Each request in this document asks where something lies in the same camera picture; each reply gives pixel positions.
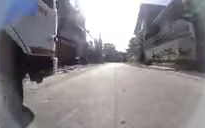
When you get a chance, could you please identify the distant trees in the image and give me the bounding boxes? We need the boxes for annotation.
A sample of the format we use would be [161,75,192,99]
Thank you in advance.
[86,32,128,64]

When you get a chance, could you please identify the grey concrete road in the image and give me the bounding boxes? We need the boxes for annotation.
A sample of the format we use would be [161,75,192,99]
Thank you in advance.
[22,62,205,128]

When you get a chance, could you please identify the tall dark building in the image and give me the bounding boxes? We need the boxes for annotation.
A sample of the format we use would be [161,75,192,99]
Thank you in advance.
[55,0,90,67]

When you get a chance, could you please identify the grey building with balcony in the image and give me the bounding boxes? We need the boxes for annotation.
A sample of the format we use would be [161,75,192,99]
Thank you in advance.
[132,0,205,74]

